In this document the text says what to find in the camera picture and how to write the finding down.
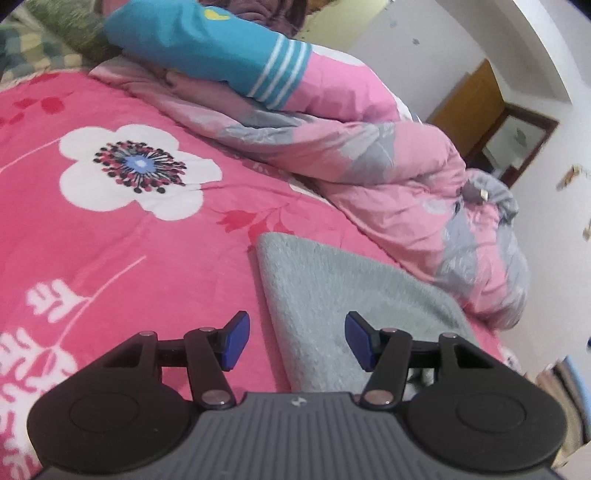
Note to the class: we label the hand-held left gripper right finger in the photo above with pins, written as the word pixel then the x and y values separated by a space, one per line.
pixel 358 339

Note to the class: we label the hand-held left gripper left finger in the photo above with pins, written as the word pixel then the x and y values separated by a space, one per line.
pixel 238 339

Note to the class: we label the grey pants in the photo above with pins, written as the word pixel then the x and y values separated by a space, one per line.
pixel 346 277

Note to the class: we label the stack of folded clothes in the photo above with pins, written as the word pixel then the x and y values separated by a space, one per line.
pixel 563 392

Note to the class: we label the pink floral blanket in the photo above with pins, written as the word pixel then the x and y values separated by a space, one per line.
pixel 138 254

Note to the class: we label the pink grey floral duvet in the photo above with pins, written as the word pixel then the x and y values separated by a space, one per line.
pixel 369 184

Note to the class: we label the wooden door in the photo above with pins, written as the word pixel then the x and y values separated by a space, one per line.
pixel 466 110

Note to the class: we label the blue pink striped quilt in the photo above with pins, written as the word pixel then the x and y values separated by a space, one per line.
pixel 184 41

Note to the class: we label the checkered green cloth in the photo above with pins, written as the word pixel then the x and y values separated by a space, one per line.
pixel 32 55

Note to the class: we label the green floral pillow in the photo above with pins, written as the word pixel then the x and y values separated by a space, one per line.
pixel 69 23

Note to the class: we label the dark brown door frame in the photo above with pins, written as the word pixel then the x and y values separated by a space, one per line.
pixel 531 115

